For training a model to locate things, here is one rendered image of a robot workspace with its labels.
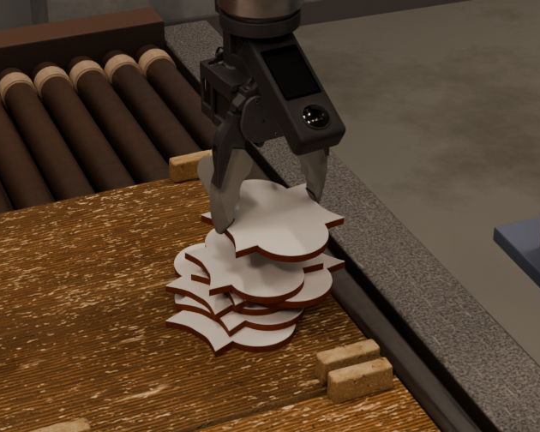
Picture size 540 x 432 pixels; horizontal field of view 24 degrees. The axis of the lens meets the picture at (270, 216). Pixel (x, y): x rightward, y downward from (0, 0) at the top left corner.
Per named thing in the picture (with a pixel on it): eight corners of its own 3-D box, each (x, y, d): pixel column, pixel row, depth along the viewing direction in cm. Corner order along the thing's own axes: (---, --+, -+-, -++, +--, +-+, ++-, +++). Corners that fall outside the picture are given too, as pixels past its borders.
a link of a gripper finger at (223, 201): (198, 210, 120) (231, 123, 117) (227, 239, 115) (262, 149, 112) (171, 207, 118) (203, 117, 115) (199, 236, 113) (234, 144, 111)
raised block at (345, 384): (385, 377, 112) (386, 353, 111) (394, 389, 111) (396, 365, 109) (325, 394, 110) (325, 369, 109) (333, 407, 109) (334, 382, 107)
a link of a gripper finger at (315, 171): (314, 165, 124) (280, 98, 118) (345, 191, 120) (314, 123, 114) (289, 183, 124) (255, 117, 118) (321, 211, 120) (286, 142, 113)
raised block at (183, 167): (217, 167, 145) (216, 147, 144) (223, 175, 144) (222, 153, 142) (168, 177, 143) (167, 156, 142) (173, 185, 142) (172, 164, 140)
